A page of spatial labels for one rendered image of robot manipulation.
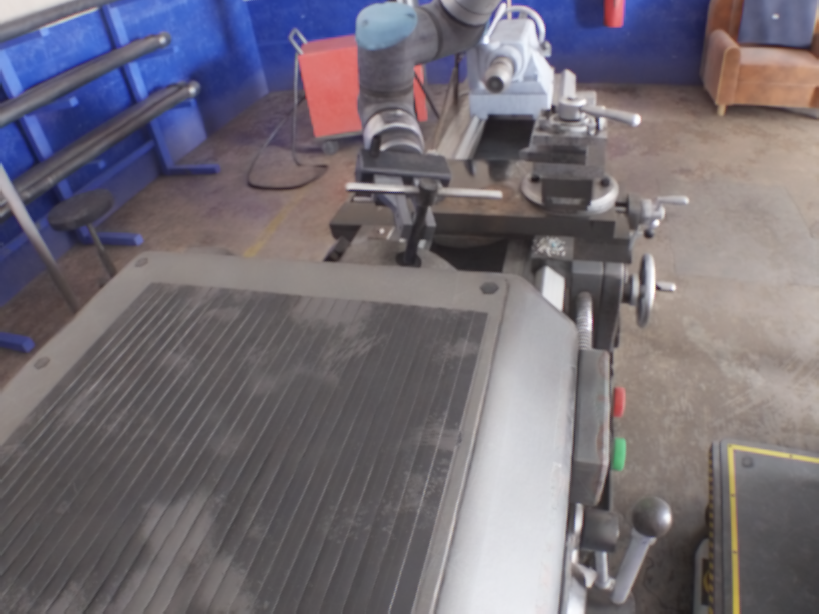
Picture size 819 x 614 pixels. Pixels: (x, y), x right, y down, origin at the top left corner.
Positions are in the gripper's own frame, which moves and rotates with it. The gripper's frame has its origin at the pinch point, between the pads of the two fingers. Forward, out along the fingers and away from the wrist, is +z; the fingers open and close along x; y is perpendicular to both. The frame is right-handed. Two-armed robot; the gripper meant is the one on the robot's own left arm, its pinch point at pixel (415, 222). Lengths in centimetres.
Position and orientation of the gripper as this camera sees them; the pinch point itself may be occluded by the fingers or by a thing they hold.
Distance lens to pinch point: 70.7
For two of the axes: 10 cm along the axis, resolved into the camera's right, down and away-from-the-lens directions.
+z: 1.6, 7.3, -6.6
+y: 2.1, -6.8, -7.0
